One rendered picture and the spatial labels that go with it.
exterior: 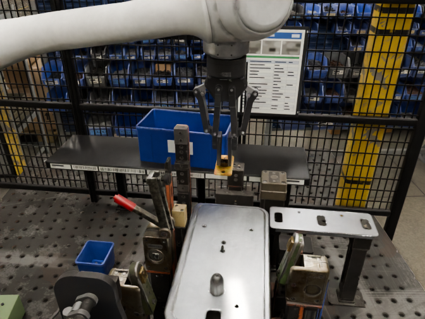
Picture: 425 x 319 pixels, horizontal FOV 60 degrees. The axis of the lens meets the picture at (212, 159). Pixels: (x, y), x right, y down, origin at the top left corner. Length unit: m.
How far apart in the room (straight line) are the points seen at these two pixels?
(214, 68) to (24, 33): 0.32
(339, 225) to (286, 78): 0.52
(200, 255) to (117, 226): 0.66
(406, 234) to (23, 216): 2.31
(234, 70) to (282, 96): 0.64
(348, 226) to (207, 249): 0.40
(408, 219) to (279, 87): 1.91
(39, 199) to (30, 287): 0.52
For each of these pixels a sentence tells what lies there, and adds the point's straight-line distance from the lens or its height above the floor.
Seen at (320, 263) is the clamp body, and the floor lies 1.04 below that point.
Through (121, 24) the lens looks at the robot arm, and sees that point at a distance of 0.55.
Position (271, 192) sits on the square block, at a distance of 1.13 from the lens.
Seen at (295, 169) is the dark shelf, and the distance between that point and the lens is 1.26.
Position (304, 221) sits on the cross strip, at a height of 1.00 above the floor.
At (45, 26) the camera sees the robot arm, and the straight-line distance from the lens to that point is 0.67.
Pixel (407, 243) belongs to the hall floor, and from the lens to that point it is 2.78.
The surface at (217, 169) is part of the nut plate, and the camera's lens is 0.80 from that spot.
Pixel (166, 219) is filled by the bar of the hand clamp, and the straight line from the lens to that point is 0.91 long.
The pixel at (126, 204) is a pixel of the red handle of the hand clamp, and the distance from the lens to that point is 0.92.
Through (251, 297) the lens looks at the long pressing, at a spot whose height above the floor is 1.00.
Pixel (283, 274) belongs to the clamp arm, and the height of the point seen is 1.01.
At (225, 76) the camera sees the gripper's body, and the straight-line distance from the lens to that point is 0.70.
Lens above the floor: 1.66
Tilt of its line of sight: 30 degrees down
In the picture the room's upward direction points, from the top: straight up
